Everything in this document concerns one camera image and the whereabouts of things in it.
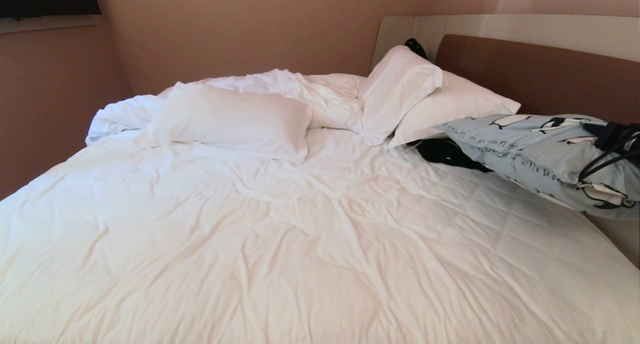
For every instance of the black bag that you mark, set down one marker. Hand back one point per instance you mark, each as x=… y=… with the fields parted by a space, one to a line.
x=416 y=47

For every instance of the brown wooden headboard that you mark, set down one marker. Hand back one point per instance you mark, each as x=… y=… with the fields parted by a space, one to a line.
x=540 y=74

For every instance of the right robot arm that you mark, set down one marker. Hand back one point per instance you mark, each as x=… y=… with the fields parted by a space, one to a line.
x=602 y=134

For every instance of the white rectangular pillow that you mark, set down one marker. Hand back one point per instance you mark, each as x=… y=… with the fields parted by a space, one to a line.
x=230 y=119
x=460 y=104
x=395 y=89

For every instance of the light blue penguin print pillow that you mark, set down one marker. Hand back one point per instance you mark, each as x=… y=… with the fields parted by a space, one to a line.
x=520 y=149

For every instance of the grey wall ledge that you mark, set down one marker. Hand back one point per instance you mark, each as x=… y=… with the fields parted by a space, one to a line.
x=45 y=23

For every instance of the white duvet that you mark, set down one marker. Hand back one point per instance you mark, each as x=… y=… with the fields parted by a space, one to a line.
x=280 y=244

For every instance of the black garment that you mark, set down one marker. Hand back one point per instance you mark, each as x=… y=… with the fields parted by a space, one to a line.
x=445 y=153

